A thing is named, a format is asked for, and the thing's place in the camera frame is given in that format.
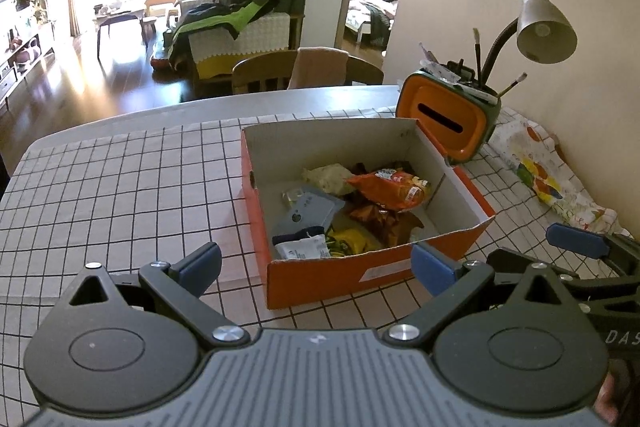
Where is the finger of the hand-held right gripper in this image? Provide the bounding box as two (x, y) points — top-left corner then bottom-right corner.
(486, 248), (640, 306)
(546, 223), (640, 278)

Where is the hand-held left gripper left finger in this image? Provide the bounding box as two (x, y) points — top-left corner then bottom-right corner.
(59, 243), (251, 349)

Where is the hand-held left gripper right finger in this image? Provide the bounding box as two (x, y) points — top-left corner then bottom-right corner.
(382, 243), (576, 349)

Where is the orange-brown snack packet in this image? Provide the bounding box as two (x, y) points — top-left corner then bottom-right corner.
(347, 202), (425, 249)

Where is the red printed snack packet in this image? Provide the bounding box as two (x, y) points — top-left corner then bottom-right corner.
(346, 169), (432, 212)

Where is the yellow snack packet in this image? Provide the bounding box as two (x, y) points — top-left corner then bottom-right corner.
(325, 227), (384, 257)

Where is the orange cardboard box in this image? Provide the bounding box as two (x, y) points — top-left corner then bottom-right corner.
(241, 117), (497, 311)

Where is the grey snack packet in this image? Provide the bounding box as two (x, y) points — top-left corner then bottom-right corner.
(272, 186), (347, 242)

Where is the person's right hand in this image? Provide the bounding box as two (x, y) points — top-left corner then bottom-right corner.
(593, 373), (622, 414)

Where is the floral printed cloth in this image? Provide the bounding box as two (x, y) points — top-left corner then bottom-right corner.
(492, 119), (622, 234)

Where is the checkered tablecloth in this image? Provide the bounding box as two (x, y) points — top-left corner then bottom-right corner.
(0, 107), (640, 427)

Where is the orange tissue box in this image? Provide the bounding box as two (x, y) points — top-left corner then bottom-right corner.
(395, 69), (502, 166)

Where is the paint brush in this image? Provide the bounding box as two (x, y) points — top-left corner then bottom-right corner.
(497, 73), (529, 98)
(472, 28), (484, 80)

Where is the light wooden chair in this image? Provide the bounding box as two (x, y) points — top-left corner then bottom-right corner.
(231, 49), (385, 97)

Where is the beige desk lamp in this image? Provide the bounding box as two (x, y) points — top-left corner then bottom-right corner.
(482, 0), (579, 94)

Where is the beige cloth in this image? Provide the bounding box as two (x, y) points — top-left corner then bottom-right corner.
(289, 47), (350, 90)

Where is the white and yellow crochet cover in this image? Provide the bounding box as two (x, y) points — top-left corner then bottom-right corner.
(187, 12), (292, 80)

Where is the small stool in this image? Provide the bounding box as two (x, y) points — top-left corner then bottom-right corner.
(140, 17), (159, 46)

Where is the black and green jacket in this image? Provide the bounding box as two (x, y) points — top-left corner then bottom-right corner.
(165, 0), (296, 68)

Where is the coffee table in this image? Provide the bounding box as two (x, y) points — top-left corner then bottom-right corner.
(92, 2), (151, 58)

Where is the bed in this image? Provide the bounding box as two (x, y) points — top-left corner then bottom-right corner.
(345, 0), (401, 46)

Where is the television cabinet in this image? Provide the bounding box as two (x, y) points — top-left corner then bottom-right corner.
(0, 22), (56, 108)

